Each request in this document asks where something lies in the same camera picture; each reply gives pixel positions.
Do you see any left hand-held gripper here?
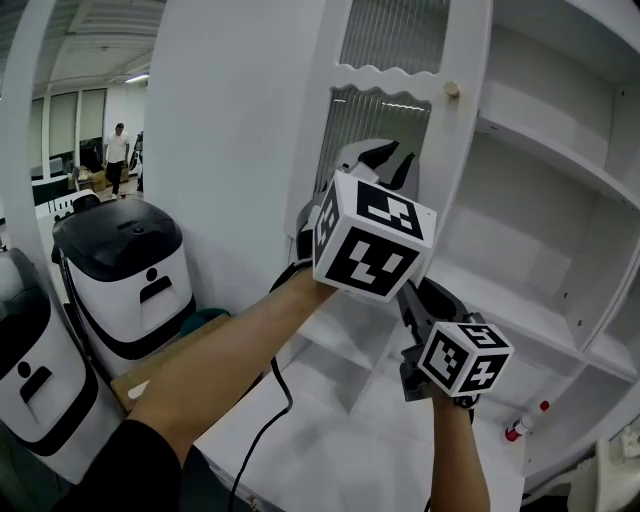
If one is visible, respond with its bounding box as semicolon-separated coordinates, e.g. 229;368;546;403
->
294;139;437;303

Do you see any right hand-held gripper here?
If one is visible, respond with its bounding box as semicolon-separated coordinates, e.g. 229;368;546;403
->
397;277;515;410

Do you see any glass cabinet door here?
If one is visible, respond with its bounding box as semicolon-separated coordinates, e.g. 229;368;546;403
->
284;0;494;241

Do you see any person's left forearm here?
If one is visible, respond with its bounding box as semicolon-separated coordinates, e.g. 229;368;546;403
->
127;269;336;461

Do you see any person's right forearm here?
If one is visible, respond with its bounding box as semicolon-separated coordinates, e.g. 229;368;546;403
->
430;387;491;512

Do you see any white cabinet with shelves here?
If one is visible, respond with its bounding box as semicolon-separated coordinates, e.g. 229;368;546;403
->
192;0;640;512

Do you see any red-capped plastic bottle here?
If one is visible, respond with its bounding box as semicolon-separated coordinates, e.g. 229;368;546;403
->
504;399;551;442

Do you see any teal round object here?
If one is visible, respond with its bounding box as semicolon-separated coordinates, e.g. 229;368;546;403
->
178;308;231;337

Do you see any cream ornate dressing table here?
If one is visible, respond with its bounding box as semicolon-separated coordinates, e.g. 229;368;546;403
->
524;424;640;512

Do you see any brown cardboard box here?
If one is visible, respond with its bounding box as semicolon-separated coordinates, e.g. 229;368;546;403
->
109;312;236;414

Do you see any white black delivery robot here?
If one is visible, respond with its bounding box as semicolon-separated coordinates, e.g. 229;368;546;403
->
51;198;197;381
0;247;119;486

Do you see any white slotted crate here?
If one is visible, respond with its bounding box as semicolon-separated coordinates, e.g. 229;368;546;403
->
52;188;104;221

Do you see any person's black sleeve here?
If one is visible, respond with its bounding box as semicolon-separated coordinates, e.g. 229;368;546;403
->
54;418;184;512

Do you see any black cable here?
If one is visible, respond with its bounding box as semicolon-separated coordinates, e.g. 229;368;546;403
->
227;354;294;512

